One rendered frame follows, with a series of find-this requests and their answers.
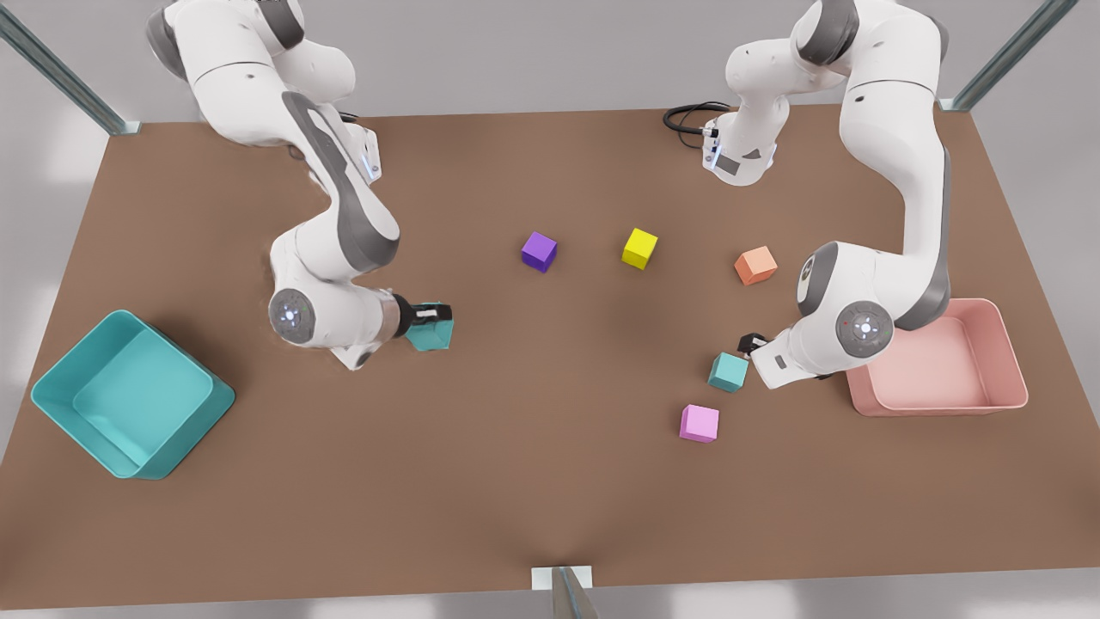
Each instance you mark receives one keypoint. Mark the silver frame post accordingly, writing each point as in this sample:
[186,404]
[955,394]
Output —
[60,73]
[567,593]
[1001,60]

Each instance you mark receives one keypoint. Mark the purple cube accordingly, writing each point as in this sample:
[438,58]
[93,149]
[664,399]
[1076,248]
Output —
[539,251]

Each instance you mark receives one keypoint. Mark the pink plastic bin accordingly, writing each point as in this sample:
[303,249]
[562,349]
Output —
[937,361]

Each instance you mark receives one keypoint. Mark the teal cube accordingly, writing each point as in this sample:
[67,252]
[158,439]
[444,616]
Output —
[430,333]
[728,371]

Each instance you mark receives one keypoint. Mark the orange cube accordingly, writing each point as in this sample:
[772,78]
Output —
[755,265]

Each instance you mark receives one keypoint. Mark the pink cube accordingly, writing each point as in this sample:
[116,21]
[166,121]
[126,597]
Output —
[699,424]

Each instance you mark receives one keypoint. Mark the yellow cube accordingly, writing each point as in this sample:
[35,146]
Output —
[639,248]

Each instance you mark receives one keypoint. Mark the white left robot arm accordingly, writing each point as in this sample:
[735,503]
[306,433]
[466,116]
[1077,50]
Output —
[894,172]

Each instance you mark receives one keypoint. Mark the teal plastic bin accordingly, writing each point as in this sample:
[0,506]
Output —
[133,395]

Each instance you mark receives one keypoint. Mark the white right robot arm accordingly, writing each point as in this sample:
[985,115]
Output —
[344,206]

